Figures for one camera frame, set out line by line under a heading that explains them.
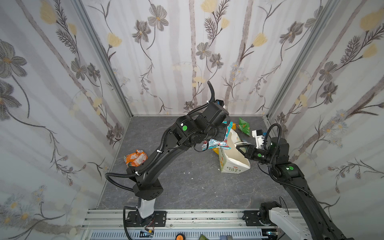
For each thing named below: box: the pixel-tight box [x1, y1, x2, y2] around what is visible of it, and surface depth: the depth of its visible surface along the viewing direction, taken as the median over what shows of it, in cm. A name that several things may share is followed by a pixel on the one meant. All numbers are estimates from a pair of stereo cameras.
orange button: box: [175, 233, 185, 240], surface depth 63 cm
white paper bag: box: [218, 128, 251, 174], surface depth 72 cm
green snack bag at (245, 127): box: [236, 117, 251, 136], surface depth 110 cm
